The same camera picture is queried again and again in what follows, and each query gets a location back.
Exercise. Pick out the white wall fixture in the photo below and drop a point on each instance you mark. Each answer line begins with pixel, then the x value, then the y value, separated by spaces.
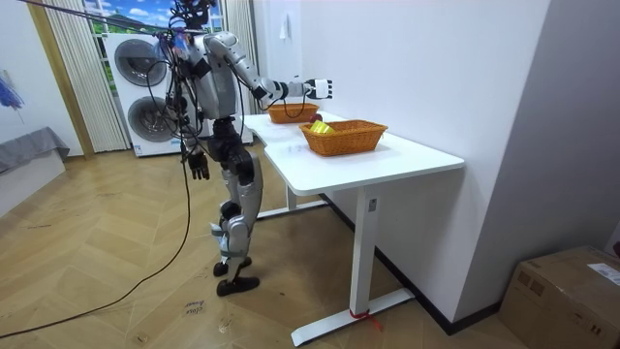
pixel 285 26

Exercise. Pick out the brown cardboard box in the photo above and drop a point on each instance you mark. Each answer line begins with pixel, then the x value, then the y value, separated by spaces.
pixel 562 300

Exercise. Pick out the robot legs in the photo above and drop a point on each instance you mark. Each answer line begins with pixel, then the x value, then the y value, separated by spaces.
pixel 242 228

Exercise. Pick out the orange wicker basket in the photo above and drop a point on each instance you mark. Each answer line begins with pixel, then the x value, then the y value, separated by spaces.
pixel 346 138
pixel 293 112

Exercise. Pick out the cream pleated curtain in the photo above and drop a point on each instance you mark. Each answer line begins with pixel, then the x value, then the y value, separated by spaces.
pixel 87 77
pixel 239 19

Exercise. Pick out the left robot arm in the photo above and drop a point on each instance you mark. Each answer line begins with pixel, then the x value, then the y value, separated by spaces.
pixel 190 143

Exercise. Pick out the yellow soft toy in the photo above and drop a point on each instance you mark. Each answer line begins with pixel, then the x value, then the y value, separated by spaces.
pixel 320 127

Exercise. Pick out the white washing machine tower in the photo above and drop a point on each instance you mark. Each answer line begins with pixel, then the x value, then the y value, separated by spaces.
pixel 138 97

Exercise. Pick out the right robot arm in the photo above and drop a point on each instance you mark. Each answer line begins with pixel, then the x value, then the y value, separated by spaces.
pixel 242 65

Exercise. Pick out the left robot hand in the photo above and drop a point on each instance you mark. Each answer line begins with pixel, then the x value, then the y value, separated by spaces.
pixel 198 166

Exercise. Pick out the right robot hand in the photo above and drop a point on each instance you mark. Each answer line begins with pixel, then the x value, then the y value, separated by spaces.
pixel 320 88

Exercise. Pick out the red soft toy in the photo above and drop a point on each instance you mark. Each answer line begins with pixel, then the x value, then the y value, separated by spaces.
pixel 316 117

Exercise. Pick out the blue wall poster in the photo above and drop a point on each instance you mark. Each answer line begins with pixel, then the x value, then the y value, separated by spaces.
pixel 9 97

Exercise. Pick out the grey bed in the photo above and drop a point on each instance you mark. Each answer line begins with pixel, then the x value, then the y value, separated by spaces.
pixel 29 155

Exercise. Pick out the robot body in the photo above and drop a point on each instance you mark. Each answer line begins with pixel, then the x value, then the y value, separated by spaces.
pixel 214 87

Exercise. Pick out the white desk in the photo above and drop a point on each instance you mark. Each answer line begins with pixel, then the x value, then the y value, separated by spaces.
pixel 349 167

